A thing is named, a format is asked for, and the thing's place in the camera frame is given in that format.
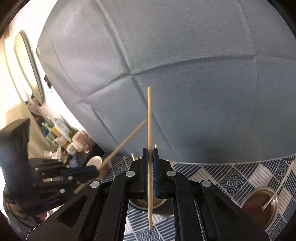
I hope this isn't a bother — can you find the bamboo chopstick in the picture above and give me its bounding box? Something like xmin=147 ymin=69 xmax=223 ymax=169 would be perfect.
xmin=74 ymin=117 xmax=148 ymax=194

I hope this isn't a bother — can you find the beige ceramic mug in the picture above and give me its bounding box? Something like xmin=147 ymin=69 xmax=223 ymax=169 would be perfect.
xmin=86 ymin=156 xmax=109 ymax=180

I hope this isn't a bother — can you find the blue small box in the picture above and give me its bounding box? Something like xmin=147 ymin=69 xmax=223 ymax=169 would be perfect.
xmin=69 ymin=156 xmax=79 ymax=168

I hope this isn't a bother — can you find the pink glass jar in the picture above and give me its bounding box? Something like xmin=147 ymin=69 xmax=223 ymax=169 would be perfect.
xmin=72 ymin=131 xmax=93 ymax=153

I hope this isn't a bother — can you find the black cylindrical utensil holder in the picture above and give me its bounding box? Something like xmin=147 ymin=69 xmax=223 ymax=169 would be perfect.
xmin=129 ymin=198 xmax=167 ymax=211

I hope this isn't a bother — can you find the white lotion bottle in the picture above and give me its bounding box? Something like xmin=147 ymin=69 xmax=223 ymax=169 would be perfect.
xmin=53 ymin=118 xmax=71 ymax=142

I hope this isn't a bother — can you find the blue patterned tablecloth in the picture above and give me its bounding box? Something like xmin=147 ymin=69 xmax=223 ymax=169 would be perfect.
xmin=101 ymin=153 xmax=296 ymax=241

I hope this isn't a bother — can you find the steel sauce bowl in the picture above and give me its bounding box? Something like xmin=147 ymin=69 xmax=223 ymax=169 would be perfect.
xmin=241 ymin=186 xmax=278 ymax=231

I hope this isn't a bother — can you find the grey-blue backdrop cloth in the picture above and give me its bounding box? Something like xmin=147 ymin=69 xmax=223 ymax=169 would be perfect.
xmin=37 ymin=1 xmax=295 ymax=164

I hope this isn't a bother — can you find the metal spoon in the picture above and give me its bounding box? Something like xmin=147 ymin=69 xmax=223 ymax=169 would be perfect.
xmin=261 ymin=160 xmax=295 ymax=211

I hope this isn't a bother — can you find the oval wall mirror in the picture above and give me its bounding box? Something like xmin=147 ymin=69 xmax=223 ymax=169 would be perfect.
xmin=14 ymin=30 xmax=45 ymax=106

